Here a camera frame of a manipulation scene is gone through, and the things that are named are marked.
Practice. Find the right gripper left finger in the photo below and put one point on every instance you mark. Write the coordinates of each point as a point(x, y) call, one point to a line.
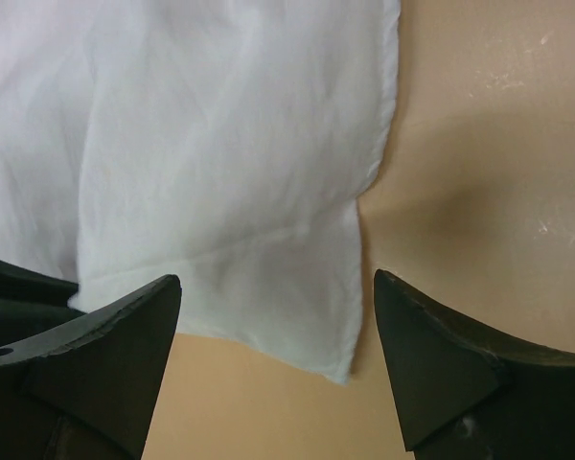
point(77, 385)

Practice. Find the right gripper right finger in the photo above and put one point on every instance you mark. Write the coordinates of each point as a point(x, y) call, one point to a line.
point(464, 390)

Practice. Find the white long sleeve shirt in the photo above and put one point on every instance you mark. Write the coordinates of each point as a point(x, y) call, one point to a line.
point(224, 142)

